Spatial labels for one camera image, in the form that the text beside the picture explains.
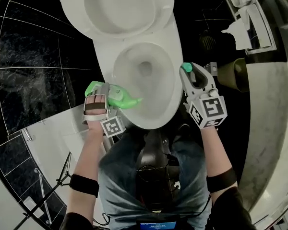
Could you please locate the chrome grab bar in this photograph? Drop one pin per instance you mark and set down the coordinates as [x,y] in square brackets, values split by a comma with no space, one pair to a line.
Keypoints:
[42,188]

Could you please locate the white bathtub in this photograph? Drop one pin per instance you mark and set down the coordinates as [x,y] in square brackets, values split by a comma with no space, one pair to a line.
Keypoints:
[57,140]

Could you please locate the person's black top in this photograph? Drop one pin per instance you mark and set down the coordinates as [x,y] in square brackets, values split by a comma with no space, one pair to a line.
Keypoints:
[232,212]

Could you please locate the green cleaner bottle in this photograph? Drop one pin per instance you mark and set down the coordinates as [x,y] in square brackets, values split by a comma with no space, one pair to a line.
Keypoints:
[120,99]

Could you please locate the person's blue jeans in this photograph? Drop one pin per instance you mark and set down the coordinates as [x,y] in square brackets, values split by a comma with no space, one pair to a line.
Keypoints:
[120,181]

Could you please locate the black tripod light stand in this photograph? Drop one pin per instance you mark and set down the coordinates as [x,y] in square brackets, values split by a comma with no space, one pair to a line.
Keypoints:
[50,190]

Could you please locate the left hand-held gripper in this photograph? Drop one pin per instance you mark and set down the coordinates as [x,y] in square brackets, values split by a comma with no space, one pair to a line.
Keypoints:
[112,127]

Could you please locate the person's right forearm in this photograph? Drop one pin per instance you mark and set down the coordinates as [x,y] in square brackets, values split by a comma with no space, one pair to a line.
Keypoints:
[216,150]

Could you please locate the beige waste bin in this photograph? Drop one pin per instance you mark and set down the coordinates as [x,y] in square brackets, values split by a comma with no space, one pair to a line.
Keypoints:
[232,75]

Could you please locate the black chest-mounted device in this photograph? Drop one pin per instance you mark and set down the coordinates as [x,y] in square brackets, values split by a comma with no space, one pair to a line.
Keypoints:
[158,225]

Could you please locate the person's left hand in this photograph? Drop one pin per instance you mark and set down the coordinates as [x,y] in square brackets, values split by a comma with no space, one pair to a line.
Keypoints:
[96,99]

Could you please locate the green bottle cap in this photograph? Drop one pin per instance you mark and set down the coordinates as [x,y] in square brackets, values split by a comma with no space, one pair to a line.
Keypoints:
[187,67]

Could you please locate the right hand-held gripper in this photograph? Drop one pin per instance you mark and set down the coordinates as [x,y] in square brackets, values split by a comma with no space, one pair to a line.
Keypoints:
[208,109]

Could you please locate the person's left forearm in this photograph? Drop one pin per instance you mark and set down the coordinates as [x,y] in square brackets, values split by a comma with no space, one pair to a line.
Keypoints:
[86,157]

